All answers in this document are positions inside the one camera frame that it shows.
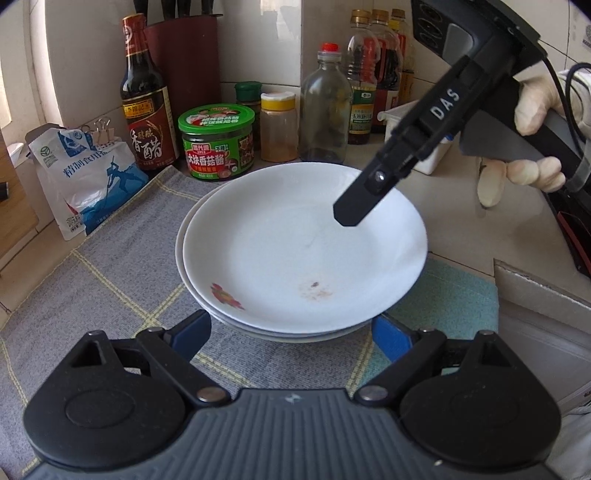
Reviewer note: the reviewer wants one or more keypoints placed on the dark red knife block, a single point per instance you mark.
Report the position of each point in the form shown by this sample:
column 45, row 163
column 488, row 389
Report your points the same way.
column 189, row 64

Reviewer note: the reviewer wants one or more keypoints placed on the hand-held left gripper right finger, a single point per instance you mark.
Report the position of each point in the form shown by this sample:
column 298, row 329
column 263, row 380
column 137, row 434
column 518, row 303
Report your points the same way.
column 392, row 339

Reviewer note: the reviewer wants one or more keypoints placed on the grey teal checked towel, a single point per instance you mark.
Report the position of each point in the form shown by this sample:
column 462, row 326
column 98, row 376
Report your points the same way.
column 115, row 286

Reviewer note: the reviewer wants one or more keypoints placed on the red label sauce bottle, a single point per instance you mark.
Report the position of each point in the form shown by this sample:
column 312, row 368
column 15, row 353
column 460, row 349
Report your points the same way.
column 385, row 69

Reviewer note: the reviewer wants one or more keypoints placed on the green lid spice jar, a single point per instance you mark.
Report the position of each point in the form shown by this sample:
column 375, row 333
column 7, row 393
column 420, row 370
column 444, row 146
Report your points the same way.
column 248, row 94

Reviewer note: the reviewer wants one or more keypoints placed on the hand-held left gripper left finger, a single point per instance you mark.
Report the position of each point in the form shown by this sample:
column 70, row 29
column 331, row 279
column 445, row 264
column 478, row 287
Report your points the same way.
column 194, row 332

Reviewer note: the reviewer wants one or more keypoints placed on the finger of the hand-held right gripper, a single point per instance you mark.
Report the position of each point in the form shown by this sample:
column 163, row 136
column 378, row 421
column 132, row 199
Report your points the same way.
column 364, row 198

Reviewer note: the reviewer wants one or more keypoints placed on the wooden cutting board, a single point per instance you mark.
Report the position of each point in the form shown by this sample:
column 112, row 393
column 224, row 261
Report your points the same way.
column 18, row 203

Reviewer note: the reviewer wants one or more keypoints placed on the person's white jacket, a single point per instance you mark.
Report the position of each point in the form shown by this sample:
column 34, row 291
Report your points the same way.
column 575, row 447

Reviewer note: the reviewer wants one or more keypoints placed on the white plastic tray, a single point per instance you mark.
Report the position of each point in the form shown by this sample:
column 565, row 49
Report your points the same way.
column 429, row 161

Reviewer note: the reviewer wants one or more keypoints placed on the binder clip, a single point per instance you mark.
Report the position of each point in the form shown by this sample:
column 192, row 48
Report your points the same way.
column 87, row 133
column 104, row 131

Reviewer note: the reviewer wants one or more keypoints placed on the clear glass bottle red cap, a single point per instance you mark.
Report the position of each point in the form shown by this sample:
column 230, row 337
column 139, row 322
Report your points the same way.
column 323, row 115

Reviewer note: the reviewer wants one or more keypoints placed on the white blue salt bag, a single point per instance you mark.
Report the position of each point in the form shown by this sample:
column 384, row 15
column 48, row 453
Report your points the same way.
column 87, row 194

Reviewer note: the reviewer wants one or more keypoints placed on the dark vinegar bottle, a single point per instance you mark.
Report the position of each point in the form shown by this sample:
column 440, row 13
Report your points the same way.
column 147, row 115

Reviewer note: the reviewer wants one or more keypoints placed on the green lid sauce jar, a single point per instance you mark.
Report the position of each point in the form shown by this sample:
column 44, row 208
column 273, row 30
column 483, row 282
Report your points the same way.
column 217, row 147

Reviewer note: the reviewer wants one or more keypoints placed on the yellow lid spice jar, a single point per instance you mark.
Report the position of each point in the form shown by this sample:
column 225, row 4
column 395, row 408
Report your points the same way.
column 278, row 134

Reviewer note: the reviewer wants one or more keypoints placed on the green label oil bottle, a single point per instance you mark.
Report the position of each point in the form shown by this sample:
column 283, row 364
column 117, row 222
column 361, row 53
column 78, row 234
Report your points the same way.
column 362, row 110

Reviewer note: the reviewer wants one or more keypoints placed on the person's right hand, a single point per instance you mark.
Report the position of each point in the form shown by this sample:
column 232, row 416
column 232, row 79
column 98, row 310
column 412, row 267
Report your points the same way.
column 538, row 99

